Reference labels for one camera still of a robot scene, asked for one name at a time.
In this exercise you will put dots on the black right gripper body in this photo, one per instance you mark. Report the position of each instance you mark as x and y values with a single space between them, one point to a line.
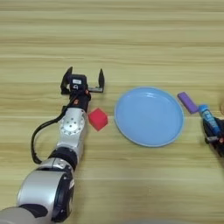
219 147

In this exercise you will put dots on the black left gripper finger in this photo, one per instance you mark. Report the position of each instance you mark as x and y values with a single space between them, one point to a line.
66 80
101 79

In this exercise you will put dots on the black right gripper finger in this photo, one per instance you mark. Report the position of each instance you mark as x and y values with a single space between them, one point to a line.
222 127
208 131

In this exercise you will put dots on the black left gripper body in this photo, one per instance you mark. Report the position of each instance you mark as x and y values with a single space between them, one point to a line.
82 102

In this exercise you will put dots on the blue glue stick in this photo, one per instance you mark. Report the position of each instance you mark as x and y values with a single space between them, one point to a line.
209 118

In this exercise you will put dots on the red cube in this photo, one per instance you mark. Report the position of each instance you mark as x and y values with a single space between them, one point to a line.
98 119

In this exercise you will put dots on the purple rectangular block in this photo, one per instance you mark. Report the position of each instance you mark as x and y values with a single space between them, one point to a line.
188 102

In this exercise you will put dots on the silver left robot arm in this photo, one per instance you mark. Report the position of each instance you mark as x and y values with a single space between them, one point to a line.
71 128

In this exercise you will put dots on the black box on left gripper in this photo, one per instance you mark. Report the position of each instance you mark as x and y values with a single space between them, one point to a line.
78 82

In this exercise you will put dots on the light blue round plate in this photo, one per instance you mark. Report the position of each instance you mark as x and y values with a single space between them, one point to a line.
148 116

